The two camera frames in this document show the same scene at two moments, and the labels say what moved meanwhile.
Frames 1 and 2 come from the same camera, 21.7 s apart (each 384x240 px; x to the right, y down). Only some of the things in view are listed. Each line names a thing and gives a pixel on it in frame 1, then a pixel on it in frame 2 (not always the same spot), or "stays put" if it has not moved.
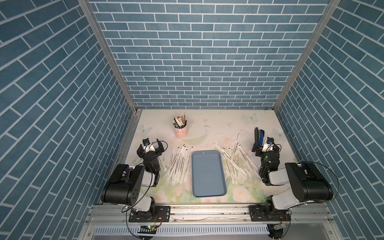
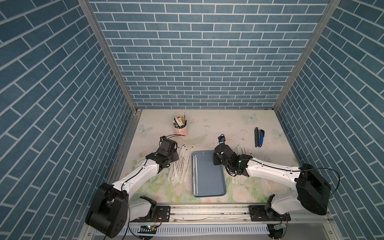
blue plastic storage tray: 208,178 stays put
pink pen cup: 181,133 stays put
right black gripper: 276,152 to 215,157
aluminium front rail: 118,215 stays put
